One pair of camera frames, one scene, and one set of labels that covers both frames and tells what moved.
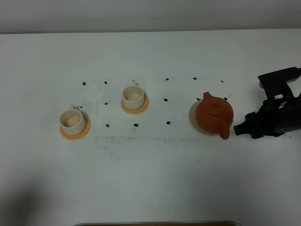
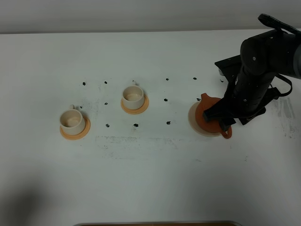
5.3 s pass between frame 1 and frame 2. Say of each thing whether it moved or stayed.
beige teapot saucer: stayed
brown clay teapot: stayed
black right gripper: moved
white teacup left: stayed
